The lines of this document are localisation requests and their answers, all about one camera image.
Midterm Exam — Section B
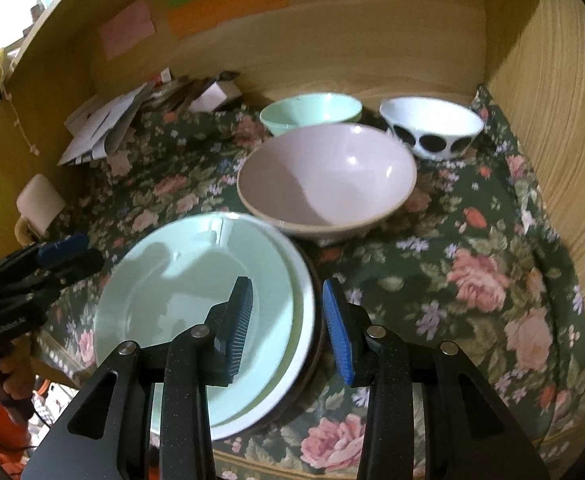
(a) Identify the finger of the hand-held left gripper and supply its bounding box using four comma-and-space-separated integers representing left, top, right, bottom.
0, 234, 91, 281
0, 249, 106, 297

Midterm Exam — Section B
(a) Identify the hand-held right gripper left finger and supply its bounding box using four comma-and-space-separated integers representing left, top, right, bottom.
20, 276, 256, 480

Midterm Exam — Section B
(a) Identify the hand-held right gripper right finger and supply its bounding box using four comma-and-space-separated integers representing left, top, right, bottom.
321, 279, 553, 480

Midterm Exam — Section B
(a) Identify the mint green plate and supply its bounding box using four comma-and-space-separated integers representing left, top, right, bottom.
94, 211, 298, 413

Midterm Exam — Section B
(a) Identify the pink bowl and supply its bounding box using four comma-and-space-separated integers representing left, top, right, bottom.
236, 124, 418, 241

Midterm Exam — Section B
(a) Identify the mint green bowl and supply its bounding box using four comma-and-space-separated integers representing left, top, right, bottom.
259, 92, 363, 137

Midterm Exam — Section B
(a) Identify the white bowl with black spots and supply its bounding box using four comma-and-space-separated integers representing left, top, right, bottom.
379, 97, 484, 162

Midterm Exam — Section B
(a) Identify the person's left hand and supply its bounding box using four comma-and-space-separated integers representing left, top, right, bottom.
0, 349, 36, 406

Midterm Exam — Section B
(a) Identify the floral tablecloth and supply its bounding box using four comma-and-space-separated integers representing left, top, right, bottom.
32, 85, 585, 480

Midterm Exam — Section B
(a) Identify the stack of white papers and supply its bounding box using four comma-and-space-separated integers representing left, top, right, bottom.
57, 80, 159, 167

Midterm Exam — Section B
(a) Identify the stack of printed cards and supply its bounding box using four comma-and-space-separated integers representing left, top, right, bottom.
145, 74, 208, 111

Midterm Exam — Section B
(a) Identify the small white box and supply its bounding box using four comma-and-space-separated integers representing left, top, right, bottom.
190, 81, 242, 112

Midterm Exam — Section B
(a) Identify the pink sticky note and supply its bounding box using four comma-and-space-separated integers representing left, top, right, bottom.
99, 0, 154, 60

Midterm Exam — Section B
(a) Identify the orange sticky note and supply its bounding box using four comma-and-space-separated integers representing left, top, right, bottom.
165, 0, 287, 39

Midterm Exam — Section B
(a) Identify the wooden desk hutch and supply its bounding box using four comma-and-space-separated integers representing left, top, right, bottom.
0, 0, 585, 411

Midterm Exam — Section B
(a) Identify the white cable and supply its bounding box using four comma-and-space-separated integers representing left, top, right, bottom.
0, 45, 42, 156

